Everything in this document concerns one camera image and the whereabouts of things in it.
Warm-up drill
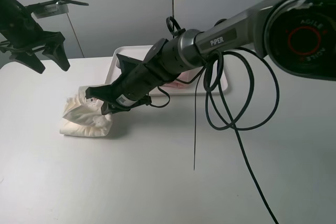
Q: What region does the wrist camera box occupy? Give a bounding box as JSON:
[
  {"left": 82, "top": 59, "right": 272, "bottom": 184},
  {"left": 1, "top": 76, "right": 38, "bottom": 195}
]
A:
[
  {"left": 26, "top": 0, "right": 69, "bottom": 19},
  {"left": 117, "top": 54, "right": 142, "bottom": 75}
]

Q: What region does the cream white towel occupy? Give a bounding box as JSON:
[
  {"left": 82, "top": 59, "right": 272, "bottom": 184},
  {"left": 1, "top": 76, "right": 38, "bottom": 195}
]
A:
[{"left": 59, "top": 86, "right": 113, "bottom": 137}]

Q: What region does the pink towel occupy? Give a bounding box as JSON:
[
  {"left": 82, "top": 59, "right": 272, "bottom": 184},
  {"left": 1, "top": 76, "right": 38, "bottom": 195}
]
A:
[{"left": 163, "top": 69, "right": 200, "bottom": 89}]

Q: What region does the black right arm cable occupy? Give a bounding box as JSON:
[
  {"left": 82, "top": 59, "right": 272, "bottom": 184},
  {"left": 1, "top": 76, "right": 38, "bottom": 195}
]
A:
[{"left": 146, "top": 16, "right": 281, "bottom": 224}]

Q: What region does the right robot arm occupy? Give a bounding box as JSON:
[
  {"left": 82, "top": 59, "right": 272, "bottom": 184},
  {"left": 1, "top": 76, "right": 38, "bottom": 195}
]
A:
[{"left": 85, "top": 0, "right": 335, "bottom": 114}]

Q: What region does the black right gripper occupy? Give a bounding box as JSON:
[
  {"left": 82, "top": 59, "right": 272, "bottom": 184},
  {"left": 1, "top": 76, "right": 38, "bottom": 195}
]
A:
[{"left": 85, "top": 64, "right": 163, "bottom": 115}]

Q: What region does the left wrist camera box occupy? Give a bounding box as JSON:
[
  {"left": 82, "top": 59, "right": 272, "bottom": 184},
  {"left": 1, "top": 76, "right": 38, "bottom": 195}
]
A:
[{"left": 26, "top": 0, "right": 69, "bottom": 19}]

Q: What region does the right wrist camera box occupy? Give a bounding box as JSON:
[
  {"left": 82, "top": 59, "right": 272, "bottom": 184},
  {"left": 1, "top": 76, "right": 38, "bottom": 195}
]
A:
[{"left": 117, "top": 54, "right": 142, "bottom": 75}]

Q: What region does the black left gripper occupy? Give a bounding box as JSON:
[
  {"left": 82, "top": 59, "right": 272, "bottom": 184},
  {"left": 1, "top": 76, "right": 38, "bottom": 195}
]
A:
[{"left": 1, "top": 0, "right": 70, "bottom": 73}]

